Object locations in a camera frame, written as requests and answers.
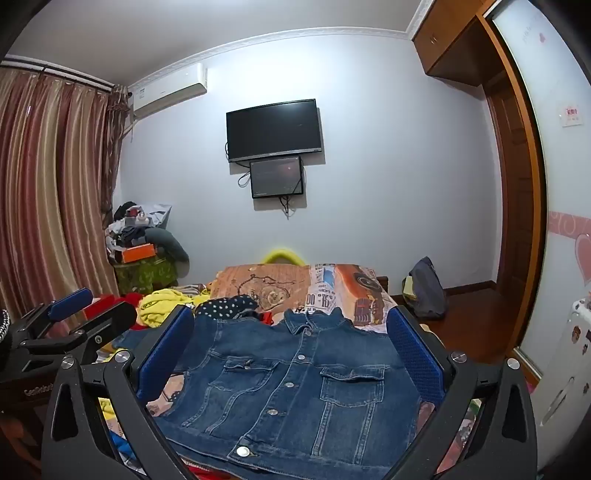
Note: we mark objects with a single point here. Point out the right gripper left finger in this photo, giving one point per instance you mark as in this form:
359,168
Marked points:
77,443

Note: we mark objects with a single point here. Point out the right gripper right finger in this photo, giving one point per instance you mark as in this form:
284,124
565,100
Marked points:
502,443

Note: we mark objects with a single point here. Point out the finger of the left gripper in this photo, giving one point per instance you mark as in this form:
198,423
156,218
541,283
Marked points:
106,322
36,323

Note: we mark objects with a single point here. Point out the blue denim jacket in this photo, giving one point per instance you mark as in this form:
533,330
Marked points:
312,397

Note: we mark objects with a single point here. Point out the red garment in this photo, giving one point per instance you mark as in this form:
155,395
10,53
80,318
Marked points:
101,304

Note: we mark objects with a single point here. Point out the yellow cartoon blanket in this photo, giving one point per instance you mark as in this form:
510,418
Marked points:
153,309

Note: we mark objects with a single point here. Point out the green patterned side cabinet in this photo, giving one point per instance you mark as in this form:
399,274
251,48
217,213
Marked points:
146,275

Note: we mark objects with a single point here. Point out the orange shoe box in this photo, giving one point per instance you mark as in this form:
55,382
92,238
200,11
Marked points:
137,253

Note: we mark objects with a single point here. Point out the pile of clutter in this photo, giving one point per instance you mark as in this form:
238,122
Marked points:
131,220

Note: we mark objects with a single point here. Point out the grey plush pillow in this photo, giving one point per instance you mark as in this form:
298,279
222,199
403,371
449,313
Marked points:
161,238

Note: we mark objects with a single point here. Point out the navy polka dot garment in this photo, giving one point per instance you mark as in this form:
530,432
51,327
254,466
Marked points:
227,308

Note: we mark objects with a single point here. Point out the dark blue bag on floor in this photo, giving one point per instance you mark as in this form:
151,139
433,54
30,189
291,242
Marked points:
423,292

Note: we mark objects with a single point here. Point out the yellow curved chair back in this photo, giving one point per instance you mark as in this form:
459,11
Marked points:
283,256

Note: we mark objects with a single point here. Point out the red gold striped curtain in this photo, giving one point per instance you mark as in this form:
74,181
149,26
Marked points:
60,151

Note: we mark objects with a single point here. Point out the newspaper print bed quilt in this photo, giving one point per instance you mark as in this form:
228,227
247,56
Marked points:
353,290

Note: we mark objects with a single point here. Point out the white sliding wardrobe door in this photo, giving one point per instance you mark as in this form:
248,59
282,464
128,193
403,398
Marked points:
553,79

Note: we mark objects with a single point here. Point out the wooden overhead cabinet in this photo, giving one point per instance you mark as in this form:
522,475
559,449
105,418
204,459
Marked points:
453,44

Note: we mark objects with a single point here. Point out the small black wall monitor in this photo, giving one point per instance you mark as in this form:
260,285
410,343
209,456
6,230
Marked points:
278,177

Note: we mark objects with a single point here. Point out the white wall air conditioner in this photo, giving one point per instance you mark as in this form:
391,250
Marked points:
169,90

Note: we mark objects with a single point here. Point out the large black wall television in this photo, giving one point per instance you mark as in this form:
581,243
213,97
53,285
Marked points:
273,130

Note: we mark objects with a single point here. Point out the white wall switch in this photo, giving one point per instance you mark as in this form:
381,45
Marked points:
570,116

